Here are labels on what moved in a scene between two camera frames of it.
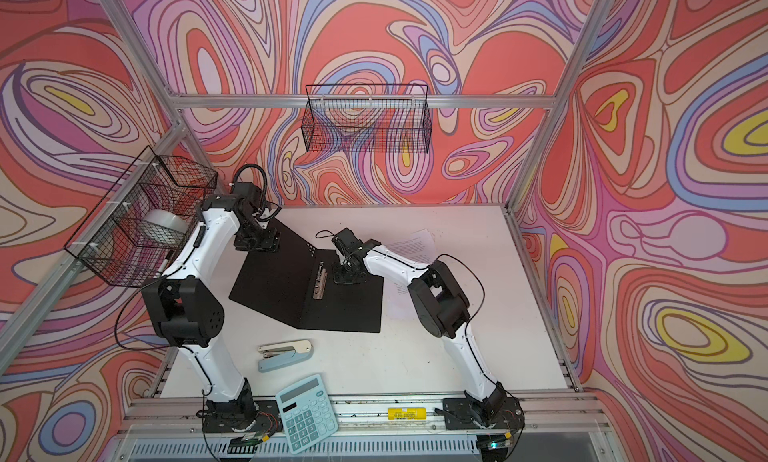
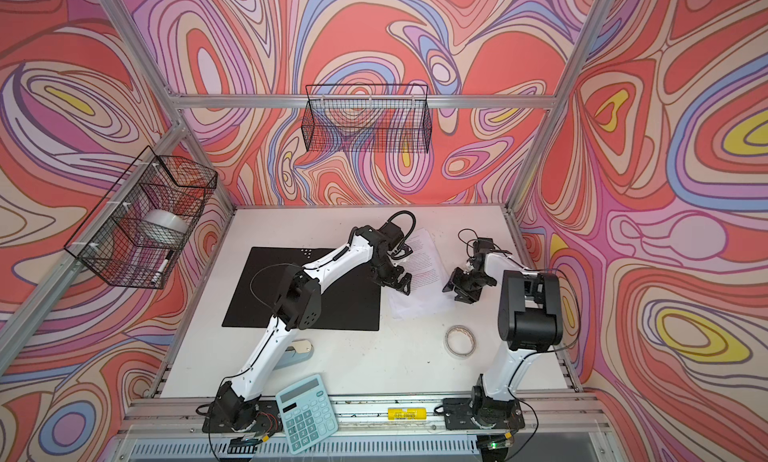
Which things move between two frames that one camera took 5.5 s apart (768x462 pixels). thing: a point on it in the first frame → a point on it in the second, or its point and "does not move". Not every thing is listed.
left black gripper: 271,242 → 389,282
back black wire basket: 367,118 does not move
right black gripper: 339,279 → 456,279
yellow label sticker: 407,413 does not move
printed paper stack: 421,248 does not move
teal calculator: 306,412 does not move
